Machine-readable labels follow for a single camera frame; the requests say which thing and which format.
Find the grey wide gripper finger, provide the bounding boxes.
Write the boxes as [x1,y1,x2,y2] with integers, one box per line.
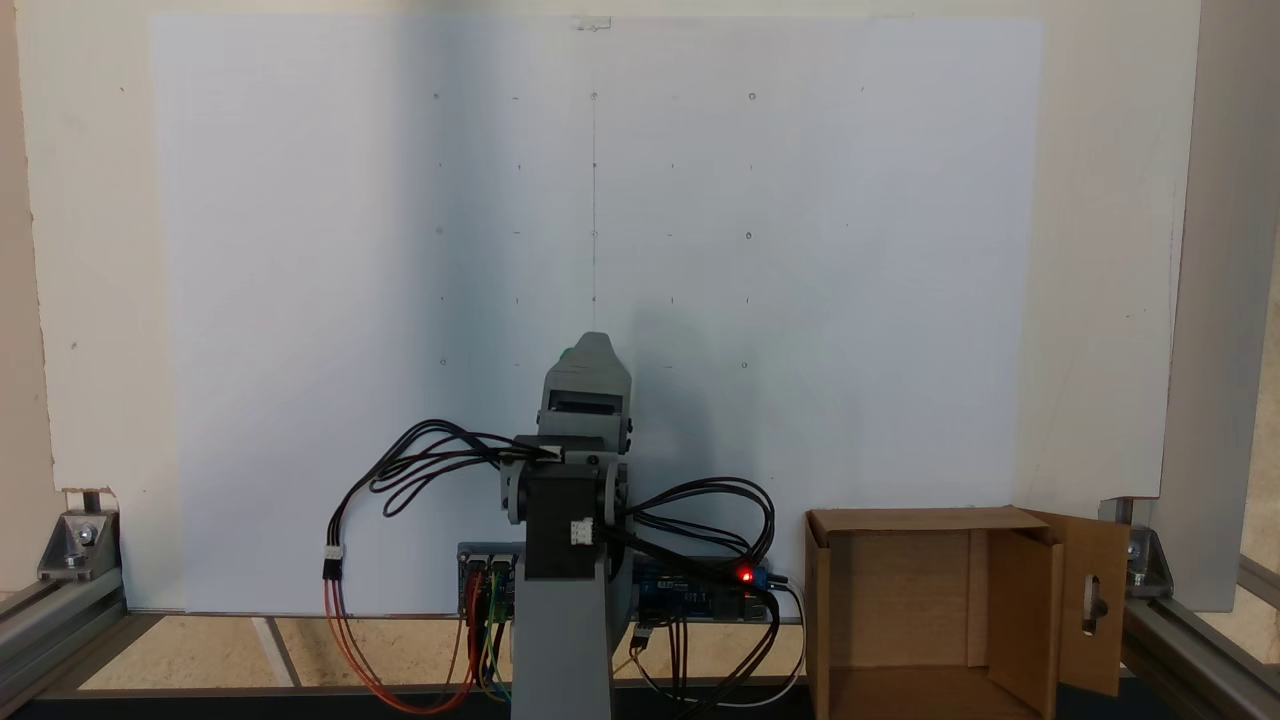
[538,331,635,418]

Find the motor driver circuit board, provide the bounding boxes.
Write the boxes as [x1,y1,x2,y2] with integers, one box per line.
[457,543,523,618]

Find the blue power circuit board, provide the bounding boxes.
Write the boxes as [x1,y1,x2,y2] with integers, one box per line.
[632,558,773,623]

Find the brown cardboard box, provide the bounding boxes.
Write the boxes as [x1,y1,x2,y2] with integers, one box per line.
[803,505,1133,720]

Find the black motor cable loops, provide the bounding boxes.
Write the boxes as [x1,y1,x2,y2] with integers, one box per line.
[368,428,561,519]
[612,477,779,601]

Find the green jumper wire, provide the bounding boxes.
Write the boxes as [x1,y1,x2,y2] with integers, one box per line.
[482,575,503,701]

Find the black cable with white connector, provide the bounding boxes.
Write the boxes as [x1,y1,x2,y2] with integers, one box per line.
[322,420,521,583]

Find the yellow jumper wire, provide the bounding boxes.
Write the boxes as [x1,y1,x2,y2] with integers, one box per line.
[476,600,513,707]

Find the black power cables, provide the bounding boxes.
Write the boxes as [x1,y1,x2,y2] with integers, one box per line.
[630,590,783,719]

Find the orange red cable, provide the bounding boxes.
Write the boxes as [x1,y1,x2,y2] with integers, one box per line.
[322,572,483,716]

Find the metal corner bracket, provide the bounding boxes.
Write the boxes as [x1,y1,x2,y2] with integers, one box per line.
[1098,497,1173,603]
[37,487,123,583]

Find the aluminium frame rail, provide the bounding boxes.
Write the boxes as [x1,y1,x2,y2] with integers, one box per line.
[1120,555,1280,720]
[0,570,129,707]

